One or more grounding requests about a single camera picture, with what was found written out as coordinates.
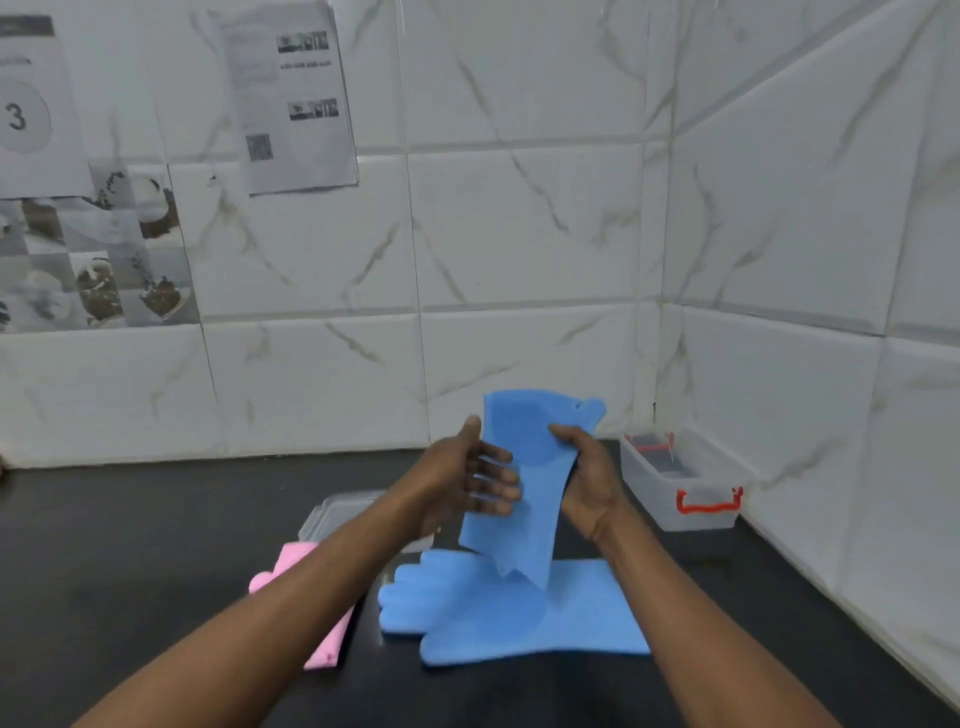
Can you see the person's left forearm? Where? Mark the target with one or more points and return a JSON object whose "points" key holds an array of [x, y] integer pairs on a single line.
{"points": [[247, 622]]}

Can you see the decorative picture tile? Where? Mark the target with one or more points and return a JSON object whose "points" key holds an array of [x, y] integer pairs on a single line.
{"points": [[90, 255]]}

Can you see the person's left thumb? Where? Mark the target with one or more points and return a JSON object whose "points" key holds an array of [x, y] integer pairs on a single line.
{"points": [[470, 435]]}

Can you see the person's right forearm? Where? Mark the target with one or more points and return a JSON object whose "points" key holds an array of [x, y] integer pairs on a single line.
{"points": [[705, 637]]}

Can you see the person's left little finger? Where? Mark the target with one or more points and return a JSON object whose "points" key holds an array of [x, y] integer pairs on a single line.
{"points": [[491, 508]]}

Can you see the blue silicone glove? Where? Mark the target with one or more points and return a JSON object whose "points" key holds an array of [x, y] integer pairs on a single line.
{"points": [[510, 611], [525, 487]]}

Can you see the person's right hand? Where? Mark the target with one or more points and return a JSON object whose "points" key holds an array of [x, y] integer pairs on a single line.
{"points": [[596, 487]]}

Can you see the person's left middle finger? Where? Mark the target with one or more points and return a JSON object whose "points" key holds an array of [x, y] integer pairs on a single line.
{"points": [[501, 475]]}

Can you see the person's right thumb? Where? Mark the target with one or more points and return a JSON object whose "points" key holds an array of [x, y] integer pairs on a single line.
{"points": [[566, 437]]}

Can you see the pink silicone glove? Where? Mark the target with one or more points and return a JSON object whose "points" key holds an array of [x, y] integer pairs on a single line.
{"points": [[300, 570]]}

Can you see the printed paper sheet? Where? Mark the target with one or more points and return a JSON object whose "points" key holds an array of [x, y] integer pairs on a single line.
{"points": [[292, 97]]}

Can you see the clear plastic container lid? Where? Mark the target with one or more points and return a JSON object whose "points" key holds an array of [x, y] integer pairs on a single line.
{"points": [[337, 514]]}

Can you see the person's left hand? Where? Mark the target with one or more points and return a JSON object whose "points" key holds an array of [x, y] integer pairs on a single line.
{"points": [[442, 480]]}

